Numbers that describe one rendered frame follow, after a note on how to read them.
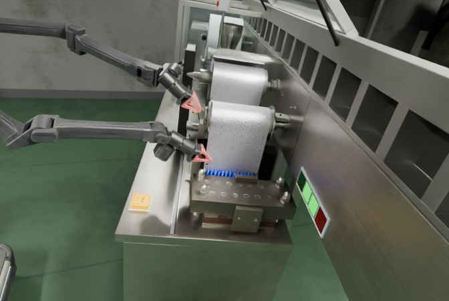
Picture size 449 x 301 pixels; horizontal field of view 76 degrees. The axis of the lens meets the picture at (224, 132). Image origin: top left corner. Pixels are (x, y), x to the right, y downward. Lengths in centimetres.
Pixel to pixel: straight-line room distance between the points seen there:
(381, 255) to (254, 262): 64
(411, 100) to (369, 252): 32
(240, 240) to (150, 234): 33
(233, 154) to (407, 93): 73
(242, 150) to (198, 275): 53
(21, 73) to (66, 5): 105
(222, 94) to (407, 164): 85
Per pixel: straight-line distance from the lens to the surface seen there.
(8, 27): 147
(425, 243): 60
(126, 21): 426
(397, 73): 70
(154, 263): 123
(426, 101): 62
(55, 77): 448
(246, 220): 112
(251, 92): 134
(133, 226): 115
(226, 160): 121
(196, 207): 109
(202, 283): 132
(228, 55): 134
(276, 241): 119
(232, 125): 113
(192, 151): 115
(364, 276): 75
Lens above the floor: 173
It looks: 27 degrees down
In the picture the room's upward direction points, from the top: 10 degrees clockwise
